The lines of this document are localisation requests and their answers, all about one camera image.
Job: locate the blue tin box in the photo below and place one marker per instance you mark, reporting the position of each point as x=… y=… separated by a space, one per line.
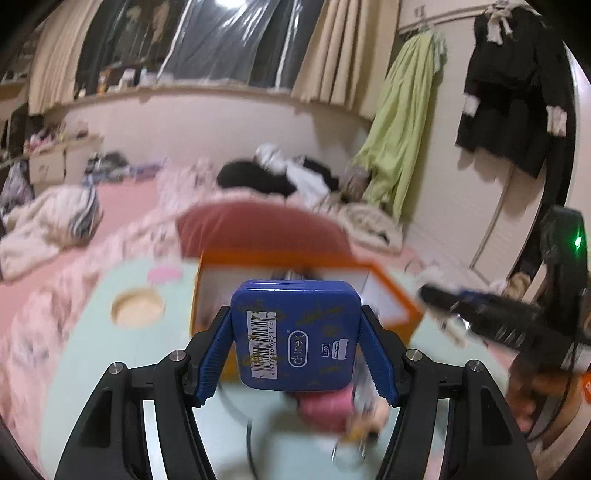
x=295 y=332

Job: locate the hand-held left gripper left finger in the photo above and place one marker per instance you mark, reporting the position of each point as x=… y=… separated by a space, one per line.
x=212 y=364

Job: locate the beige curtain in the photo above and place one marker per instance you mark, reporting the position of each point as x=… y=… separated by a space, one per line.
x=60 y=50
x=346 y=50

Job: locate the white fluffy blanket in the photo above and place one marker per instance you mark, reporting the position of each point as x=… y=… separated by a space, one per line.
x=41 y=221

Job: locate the window ledge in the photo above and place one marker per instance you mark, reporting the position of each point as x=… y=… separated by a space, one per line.
x=207 y=92

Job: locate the green hanging garment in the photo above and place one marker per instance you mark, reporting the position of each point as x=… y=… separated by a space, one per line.
x=401 y=124

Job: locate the white garment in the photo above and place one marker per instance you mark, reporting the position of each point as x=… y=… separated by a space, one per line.
x=309 y=180

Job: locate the mint cartoon print desktop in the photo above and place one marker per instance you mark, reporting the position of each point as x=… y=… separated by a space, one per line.
x=115 y=360

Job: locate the black garment pile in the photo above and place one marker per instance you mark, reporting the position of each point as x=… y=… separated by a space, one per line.
x=249 y=177

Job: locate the beige crumpled cloth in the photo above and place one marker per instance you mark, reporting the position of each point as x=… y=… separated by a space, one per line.
x=517 y=284

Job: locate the clear plastic window film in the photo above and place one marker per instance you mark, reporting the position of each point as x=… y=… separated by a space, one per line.
x=231 y=41

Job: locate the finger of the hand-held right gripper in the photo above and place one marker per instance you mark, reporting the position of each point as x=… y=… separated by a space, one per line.
x=489 y=318

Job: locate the orange cardboard box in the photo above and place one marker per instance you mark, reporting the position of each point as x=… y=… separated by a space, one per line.
x=392 y=304

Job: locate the striped plush toy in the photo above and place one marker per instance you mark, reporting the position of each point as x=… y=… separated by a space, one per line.
x=374 y=415

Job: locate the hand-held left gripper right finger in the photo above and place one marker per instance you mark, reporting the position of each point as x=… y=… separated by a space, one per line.
x=376 y=364

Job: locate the metal keyring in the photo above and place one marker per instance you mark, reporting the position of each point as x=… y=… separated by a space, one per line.
x=351 y=454

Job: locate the pink floral bedsheet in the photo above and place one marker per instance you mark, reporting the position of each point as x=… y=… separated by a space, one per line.
x=115 y=203

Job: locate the pink pouch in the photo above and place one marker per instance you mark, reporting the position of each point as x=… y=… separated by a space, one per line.
x=323 y=410

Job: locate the red cushion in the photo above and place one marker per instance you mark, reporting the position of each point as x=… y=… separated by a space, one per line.
x=258 y=230

